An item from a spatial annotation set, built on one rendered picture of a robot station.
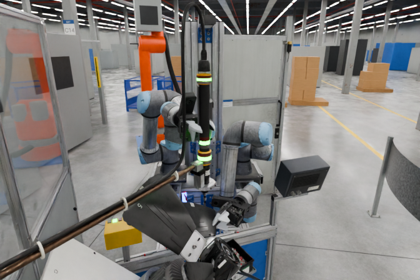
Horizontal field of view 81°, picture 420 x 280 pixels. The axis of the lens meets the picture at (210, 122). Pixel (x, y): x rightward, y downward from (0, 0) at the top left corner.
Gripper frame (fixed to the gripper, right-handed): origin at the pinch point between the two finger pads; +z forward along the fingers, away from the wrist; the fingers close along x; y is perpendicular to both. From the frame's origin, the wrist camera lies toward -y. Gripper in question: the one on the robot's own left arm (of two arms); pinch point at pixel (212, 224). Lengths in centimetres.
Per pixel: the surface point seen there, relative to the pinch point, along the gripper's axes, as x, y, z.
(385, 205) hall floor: 112, 86, -268
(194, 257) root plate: -6.5, 7.0, 21.6
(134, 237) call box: 19.0, -33.5, 12.9
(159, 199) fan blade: -22.2, -7.7, 22.7
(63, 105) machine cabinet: 76, -408, -131
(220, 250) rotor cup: -10.6, 13.9, 17.2
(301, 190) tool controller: 8, 20, -62
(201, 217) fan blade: -0.8, -5.6, 0.4
